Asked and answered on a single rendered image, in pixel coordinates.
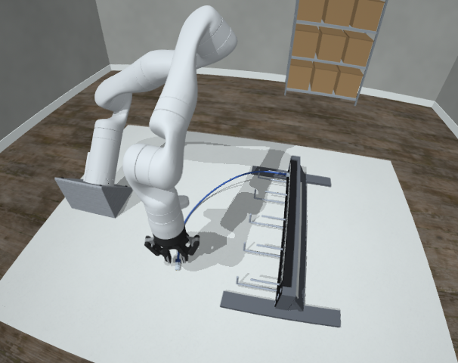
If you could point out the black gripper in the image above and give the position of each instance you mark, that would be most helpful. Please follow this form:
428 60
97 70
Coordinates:
178 244

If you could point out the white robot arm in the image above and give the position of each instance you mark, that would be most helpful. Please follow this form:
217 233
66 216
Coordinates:
152 171

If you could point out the dark grey patch panel rack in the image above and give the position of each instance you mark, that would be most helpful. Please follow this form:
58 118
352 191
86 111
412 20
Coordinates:
286 305

